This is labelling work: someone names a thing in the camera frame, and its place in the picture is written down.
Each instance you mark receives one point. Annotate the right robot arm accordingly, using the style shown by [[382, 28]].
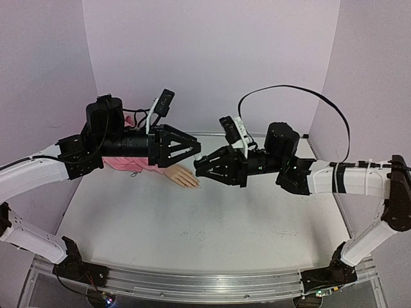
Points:
[[389, 181]]

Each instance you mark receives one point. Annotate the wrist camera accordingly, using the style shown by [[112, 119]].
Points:
[[159, 109], [236, 134]]

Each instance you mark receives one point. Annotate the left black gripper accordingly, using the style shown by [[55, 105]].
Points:
[[162, 152]]

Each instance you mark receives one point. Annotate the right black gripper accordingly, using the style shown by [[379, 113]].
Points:
[[242, 170]]

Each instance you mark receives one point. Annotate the pink hoodie sleeve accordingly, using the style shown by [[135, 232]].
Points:
[[133, 164]]

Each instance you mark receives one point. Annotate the aluminium front rail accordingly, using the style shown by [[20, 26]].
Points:
[[94, 285]]

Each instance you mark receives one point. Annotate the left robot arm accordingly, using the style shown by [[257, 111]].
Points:
[[104, 135]]

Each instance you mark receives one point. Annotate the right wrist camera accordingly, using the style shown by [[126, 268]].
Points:
[[236, 134]]

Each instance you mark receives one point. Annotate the mannequin hand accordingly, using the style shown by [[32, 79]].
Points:
[[181, 176]]

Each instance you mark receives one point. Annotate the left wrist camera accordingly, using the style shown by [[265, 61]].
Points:
[[159, 109]]

